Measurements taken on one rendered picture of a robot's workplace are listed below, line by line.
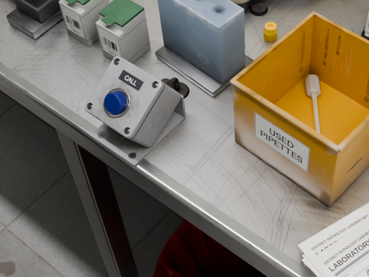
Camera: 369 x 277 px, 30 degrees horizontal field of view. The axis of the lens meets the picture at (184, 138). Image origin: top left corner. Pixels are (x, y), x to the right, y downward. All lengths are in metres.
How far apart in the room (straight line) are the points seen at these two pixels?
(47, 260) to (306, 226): 1.12
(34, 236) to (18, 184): 0.17
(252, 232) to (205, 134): 0.14
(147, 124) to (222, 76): 0.12
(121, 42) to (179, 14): 0.08
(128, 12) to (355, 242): 0.37
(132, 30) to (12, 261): 1.04
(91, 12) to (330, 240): 0.40
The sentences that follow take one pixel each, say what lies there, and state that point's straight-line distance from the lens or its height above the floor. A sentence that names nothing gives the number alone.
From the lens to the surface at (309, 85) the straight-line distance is 0.79.
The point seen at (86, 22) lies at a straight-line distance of 0.87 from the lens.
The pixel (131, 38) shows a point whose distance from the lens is 0.83.
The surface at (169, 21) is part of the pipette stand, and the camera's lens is 0.81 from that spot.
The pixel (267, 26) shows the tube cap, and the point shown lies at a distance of 0.86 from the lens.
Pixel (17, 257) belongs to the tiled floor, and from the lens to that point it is 1.77.
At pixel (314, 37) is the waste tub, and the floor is 0.94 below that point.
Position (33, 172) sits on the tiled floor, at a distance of 1.90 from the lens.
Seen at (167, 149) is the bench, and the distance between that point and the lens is 0.76.
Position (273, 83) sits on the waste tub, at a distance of 0.76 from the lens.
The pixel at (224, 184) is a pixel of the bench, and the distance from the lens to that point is 0.73.
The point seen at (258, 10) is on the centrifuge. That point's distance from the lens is 0.90.
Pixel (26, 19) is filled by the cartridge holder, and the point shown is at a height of 0.89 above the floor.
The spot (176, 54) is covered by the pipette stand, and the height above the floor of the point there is 0.88.
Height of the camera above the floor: 1.48
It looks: 52 degrees down
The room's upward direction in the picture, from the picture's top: 7 degrees counter-clockwise
